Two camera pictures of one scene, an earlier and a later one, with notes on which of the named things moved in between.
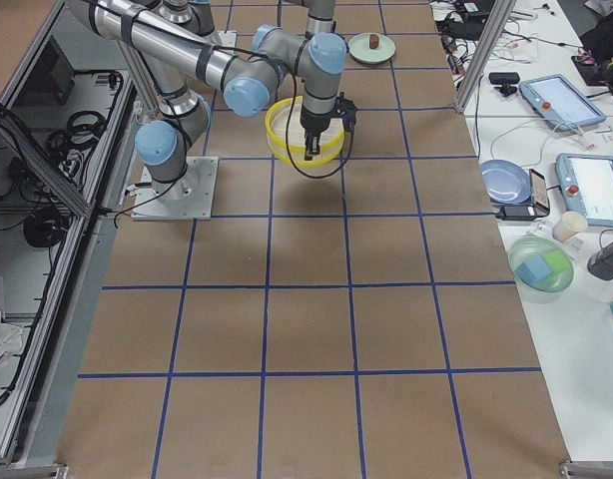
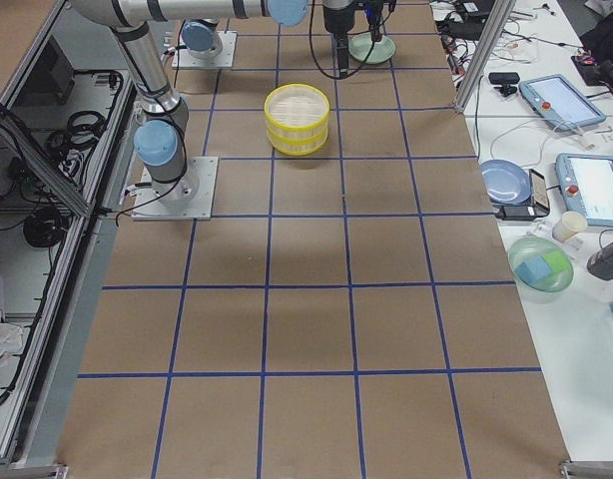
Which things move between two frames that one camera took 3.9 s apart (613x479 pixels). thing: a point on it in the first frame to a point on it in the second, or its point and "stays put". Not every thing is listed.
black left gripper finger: [308, 148] to [338, 57]
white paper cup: [569, 225] stays put
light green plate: [359, 48] stays put
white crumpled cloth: [3, 342] stays put
